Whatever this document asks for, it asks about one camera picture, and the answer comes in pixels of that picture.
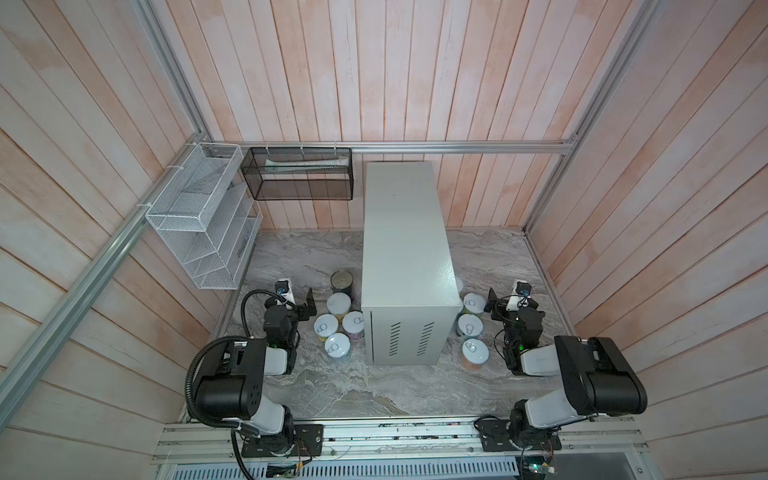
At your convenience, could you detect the left aluminium frame bar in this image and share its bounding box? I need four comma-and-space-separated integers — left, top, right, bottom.
1, 132, 209, 429

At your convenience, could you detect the yellow can pull-tab lid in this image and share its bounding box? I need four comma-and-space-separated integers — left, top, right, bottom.
313, 313, 339, 342

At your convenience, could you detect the white wire mesh shelf rack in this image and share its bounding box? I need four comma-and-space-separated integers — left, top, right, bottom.
146, 143, 263, 290

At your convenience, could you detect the black corrugated cable conduit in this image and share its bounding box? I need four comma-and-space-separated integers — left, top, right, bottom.
184, 335, 250, 430

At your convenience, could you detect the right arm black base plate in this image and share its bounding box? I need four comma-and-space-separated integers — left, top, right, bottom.
473, 416, 562, 452

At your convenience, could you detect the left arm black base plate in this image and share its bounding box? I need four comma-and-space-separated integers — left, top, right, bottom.
240, 423, 324, 459

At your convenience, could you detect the right aluminium frame post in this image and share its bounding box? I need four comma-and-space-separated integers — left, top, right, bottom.
517, 1, 659, 237

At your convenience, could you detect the grey metal cabinet counter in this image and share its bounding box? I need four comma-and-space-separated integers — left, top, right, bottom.
360, 162, 463, 366

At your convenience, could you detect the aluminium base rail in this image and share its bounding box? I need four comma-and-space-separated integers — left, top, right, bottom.
151, 416, 650, 465

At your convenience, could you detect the tall can white plastic lid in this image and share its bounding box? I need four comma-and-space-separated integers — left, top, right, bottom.
326, 292, 352, 321

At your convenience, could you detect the pink can pull-tab lid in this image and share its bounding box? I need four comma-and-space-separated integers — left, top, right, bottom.
342, 311, 365, 342

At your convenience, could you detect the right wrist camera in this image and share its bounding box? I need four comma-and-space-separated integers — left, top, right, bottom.
506, 280, 538, 311

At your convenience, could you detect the green white can pull-tab lid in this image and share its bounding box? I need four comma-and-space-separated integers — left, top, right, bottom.
462, 292, 487, 318

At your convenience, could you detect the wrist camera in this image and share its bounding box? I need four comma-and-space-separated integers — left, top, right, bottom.
506, 280, 538, 311
274, 278, 295, 304

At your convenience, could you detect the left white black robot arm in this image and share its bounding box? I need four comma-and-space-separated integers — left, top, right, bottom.
184, 289, 317, 455

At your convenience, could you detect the black wire mesh basket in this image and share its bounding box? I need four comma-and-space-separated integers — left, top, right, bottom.
240, 146, 355, 201

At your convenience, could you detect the horizontal aluminium frame bar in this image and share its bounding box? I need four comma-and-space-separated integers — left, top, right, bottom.
236, 140, 575, 155

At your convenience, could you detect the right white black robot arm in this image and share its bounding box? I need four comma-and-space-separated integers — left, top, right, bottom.
484, 282, 648, 450

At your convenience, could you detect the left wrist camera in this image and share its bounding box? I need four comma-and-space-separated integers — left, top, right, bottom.
274, 278, 295, 304

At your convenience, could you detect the orange can pull-tab lid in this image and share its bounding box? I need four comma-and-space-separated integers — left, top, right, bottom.
461, 338, 489, 371

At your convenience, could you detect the dark can with brown lid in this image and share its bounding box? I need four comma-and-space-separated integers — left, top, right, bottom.
330, 269, 354, 299

